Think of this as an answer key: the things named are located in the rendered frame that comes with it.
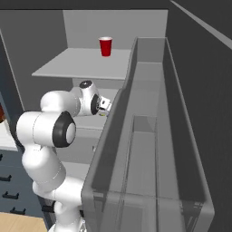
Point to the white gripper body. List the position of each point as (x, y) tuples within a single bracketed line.
[(103, 113)]

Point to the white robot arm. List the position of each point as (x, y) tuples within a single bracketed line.
[(45, 133)]

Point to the grey fridge shelf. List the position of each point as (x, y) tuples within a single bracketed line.
[(75, 170), (87, 65), (89, 123)]

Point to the grey fridge door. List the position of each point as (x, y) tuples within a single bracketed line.
[(145, 169)]

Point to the grey fridge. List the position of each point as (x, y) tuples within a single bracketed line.
[(36, 33)]

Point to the red plastic cup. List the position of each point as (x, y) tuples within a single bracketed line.
[(105, 46)]

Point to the brown round object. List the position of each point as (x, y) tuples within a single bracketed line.
[(1, 113)]

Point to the dark blue drawer cabinet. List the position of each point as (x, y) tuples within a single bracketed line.
[(15, 187)]

